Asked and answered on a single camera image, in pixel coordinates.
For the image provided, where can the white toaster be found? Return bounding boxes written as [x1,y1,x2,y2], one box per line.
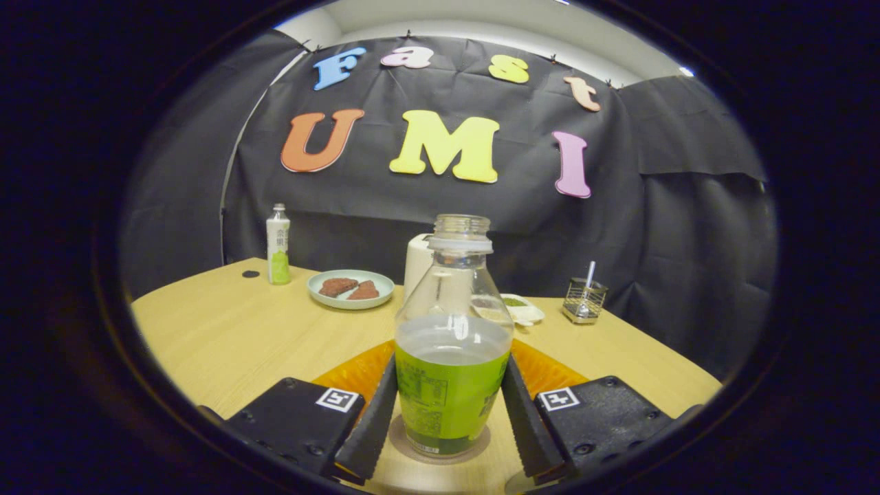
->
[404,233,437,305]

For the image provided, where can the wooden table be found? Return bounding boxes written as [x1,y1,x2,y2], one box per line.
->
[131,258,724,493]

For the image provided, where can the round brown coaster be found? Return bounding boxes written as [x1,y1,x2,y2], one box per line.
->
[388,411,493,465]

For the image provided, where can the clear patterned glass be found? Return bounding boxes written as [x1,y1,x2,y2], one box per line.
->
[562,277,608,325]

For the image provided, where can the black backdrop cloth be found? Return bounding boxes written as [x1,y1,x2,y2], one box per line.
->
[120,31,779,380]

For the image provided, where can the white green drink bottle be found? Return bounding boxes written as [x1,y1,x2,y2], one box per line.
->
[266,203,292,285]

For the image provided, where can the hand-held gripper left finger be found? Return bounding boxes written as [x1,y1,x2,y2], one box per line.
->
[199,339,400,486]

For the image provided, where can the clear green label juice bottle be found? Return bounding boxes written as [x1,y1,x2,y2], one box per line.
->
[395,214,515,458]

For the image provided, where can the pale green plate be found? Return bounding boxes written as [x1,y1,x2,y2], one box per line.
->
[307,269,395,311]

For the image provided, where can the white divided snack tray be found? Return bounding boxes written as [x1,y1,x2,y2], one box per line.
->
[500,294,545,327]

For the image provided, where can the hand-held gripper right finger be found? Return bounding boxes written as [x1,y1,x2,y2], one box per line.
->
[500,339,705,482]

